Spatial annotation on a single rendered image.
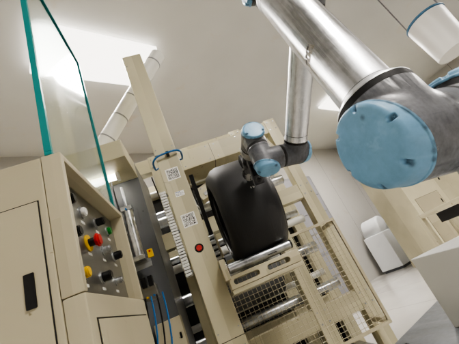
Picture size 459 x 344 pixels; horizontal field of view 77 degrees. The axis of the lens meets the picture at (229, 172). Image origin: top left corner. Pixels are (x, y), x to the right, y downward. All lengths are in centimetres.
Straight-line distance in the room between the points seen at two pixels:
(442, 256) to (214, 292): 112
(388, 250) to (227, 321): 635
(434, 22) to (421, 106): 411
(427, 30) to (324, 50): 398
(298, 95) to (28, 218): 86
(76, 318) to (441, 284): 68
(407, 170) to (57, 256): 71
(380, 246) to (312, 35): 714
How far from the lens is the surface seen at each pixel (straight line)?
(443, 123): 52
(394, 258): 761
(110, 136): 226
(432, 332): 62
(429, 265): 58
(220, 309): 151
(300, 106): 106
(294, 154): 112
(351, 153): 54
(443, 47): 451
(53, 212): 82
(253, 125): 115
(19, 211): 86
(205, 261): 152
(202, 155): 202
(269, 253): 147
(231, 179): 144
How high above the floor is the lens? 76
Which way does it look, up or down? 23 degrees up
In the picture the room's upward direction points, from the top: 24 degrees counter-clockwise
